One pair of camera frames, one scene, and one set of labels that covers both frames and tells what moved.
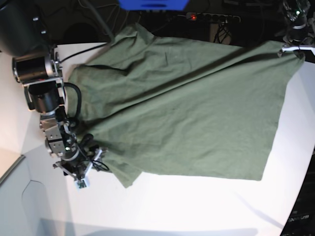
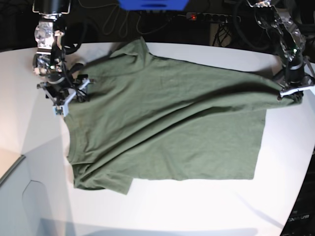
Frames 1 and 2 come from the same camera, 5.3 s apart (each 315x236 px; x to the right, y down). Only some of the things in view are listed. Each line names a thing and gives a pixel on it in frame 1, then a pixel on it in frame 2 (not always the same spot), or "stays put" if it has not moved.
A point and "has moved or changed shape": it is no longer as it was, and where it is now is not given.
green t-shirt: x=183 y=107 has moved or changed shape
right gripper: x=298 y=34 -> x=295 y=71
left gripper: x=74 y=160 -> x=58 y=84
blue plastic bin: x=153 y=5 stays put
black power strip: x=213 y=17 stays put
